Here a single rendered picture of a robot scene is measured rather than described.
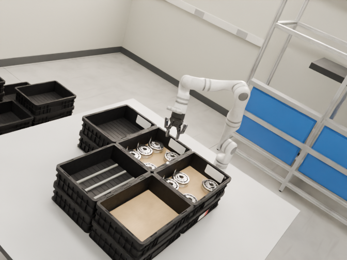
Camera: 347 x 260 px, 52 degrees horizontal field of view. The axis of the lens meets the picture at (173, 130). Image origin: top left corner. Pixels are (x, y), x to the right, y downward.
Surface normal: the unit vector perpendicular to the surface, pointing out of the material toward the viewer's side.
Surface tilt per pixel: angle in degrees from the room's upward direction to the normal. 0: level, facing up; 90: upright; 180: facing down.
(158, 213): 0
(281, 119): 90
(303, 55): 90
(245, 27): 90
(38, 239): 0
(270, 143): 90
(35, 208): 0
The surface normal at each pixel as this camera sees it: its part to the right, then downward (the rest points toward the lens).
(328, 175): -0.59, 0.26
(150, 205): 0.29, -0.82
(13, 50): 0.76, 0.51
